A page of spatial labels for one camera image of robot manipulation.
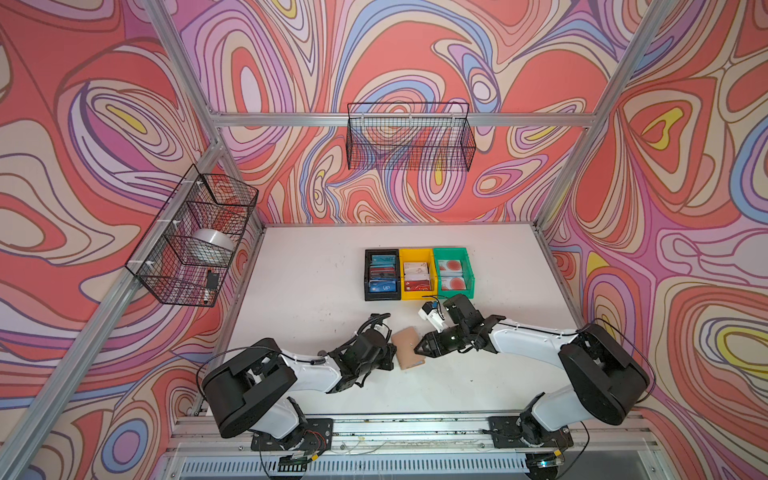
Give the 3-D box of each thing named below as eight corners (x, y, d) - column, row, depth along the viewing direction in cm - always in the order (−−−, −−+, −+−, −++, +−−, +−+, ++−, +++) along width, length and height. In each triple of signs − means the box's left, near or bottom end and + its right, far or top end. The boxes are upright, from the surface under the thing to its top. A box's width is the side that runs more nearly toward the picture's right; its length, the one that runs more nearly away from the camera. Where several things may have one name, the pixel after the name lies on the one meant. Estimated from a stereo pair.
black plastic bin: (363, 302, 99) (362, 292, 94) (365, 259, 111) (364, 248, 106) (400, 302, 99) (401, 292, 94) (399, 259, 111) (400, 248, 106)
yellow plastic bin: (401, 302, 99) (401, 290, 94) (399, 260, 110) (400, 248, 105) (436, 302, 99) (439, 290, 94) (431, 260, 110) (433, 248, 105)
